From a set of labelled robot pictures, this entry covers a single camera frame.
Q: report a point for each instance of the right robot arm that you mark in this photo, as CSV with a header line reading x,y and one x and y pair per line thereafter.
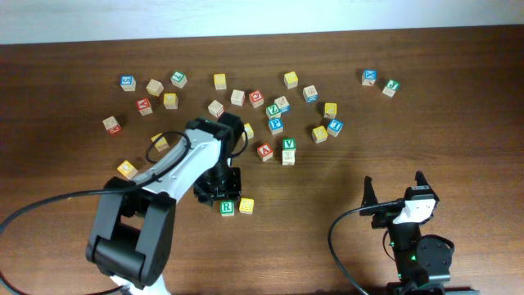
x,y
422,261

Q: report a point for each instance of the blue D wooden block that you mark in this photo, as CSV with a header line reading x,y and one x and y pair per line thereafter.
x,y
310,94

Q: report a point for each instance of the blue I leaf wooden block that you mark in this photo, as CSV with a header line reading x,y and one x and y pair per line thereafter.
x,y
334,127

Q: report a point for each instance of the yellow tilted wooden block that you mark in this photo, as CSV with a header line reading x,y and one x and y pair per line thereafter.
x,y
160,142

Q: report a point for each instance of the blue P wooden block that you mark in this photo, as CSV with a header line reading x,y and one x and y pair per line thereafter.
x,y
275,126

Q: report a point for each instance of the red I wooden block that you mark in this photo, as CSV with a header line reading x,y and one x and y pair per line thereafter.
x,y
216,109

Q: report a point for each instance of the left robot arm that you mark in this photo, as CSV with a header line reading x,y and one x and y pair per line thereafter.
x,y
133,230

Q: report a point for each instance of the green Z wooden block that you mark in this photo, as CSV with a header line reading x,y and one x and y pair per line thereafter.
x,y
273,111

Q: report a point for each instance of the yellow lower left wooden block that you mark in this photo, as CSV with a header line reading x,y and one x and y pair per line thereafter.
x,y
127,169

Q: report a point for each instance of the green J wooden block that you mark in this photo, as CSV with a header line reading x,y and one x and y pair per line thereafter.
x,y
391,87

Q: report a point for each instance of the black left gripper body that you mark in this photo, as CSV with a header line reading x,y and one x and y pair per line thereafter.
x,y
222,183

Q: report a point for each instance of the red A wooden block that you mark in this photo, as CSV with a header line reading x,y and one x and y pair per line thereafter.
x,y
264,152

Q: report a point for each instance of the red side wooden block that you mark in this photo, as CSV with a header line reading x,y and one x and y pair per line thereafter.
x,y
112,125

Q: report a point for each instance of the green R wooden block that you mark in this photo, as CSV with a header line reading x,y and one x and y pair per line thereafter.
x,y
227,208

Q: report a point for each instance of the yellow S wooden block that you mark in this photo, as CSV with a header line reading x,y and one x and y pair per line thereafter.
x,y
246,205

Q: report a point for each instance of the green L far wooden block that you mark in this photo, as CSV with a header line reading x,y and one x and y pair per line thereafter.
x,y
178,79

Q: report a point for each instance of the plain drawing wooden block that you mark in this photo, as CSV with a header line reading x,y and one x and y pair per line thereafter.
x,y
288,157

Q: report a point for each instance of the blue X wooden block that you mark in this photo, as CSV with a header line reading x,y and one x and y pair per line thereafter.
x,y
369,77

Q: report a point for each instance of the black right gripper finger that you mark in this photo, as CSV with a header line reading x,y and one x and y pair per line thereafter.
x,y
369,202
420,179

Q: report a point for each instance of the blue S wooden block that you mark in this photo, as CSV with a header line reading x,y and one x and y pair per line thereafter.
x,y
128,83

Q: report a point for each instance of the red O wooden block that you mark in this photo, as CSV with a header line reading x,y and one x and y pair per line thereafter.
x,y
256,98

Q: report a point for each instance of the blue L feather wooden block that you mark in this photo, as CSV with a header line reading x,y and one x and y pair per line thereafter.
x,y
283,104

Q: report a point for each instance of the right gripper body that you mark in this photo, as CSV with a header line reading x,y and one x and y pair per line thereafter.
x,y
385,220

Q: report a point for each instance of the yellow C wooden block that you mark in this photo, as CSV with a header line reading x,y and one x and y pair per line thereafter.
x,y
249,133

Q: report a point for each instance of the green V wooden block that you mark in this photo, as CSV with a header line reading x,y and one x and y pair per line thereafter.
x,y
289,144

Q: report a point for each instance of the red K wooden block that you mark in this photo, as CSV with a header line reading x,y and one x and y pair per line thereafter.
x,y
144,107

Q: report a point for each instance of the plain tan wooden block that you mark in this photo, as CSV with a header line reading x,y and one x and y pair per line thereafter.
x,y
155,87

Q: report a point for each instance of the yellow top wooden block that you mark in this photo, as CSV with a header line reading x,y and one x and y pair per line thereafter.
x,y
330,110

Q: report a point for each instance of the yellow E wooden block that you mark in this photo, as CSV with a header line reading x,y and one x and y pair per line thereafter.
x,y
319,134

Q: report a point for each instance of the yellow plain wooden block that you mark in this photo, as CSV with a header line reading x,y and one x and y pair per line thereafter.
x,y
220,81

